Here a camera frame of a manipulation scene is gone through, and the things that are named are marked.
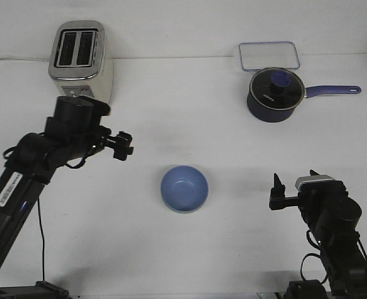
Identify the glass pot lid purple knob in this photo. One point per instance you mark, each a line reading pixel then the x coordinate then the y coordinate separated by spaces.
pixel 276 88

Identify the dark blue saucepan purple handle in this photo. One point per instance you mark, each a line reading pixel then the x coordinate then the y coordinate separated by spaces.
pixel 273 116

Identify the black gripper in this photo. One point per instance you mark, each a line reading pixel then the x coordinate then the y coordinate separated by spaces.
pixel 121 145
pixel 310 201

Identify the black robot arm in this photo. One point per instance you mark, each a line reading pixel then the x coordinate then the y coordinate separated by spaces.
pixel 72 132
pixel 331 216

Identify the blue bowl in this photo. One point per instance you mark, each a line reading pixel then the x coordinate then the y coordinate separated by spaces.
pixel 184 189

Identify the silver two-slot toaster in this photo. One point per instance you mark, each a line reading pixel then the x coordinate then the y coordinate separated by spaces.
pixel 80 63

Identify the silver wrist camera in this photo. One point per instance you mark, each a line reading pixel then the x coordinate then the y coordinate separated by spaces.
pixel 319 178

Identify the clear container lid blue rim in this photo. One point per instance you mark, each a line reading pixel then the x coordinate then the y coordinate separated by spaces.
pixel 259 55

